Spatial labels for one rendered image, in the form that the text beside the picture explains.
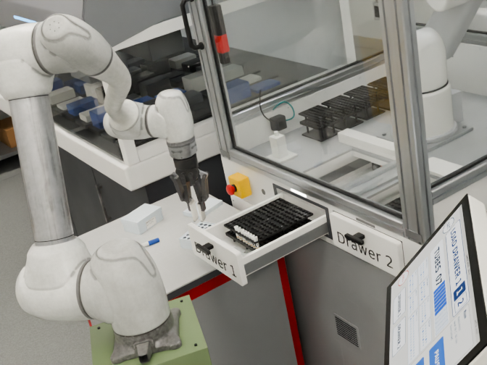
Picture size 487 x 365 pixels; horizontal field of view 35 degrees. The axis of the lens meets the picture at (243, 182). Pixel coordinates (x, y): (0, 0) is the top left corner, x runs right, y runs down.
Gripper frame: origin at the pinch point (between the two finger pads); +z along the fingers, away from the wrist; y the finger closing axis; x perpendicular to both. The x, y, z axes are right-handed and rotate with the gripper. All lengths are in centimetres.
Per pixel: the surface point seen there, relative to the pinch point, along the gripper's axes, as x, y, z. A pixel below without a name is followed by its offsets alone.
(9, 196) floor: 184, -246, 91
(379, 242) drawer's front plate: -17, 63, 0
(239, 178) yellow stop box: 23.4, 6.2, 0.1
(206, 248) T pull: -22.5, 12.4, 0.1
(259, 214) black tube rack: -0.4, 21.4, 1.2
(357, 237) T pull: -16, 57, 0
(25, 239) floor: 128, -193, 91
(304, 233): -7.1, 38.1, 3.8
